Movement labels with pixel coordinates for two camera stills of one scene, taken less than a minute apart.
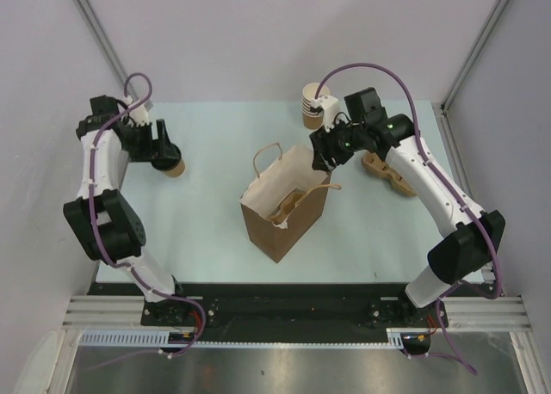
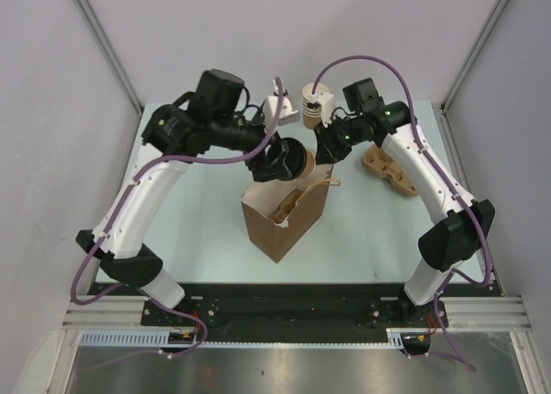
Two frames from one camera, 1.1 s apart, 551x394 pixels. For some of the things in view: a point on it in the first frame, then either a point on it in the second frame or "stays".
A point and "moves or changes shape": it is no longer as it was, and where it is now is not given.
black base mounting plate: [291, 312] stays
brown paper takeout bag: [286, 199] stays
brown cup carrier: [286, 207] stays
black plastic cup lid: [166, 163] moves or changes shape
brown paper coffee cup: [177, 171] moves or changes shape
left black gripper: [160, 147] → [274, 165]
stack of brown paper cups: [312, 118] stays
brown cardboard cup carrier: [375, 163] stays
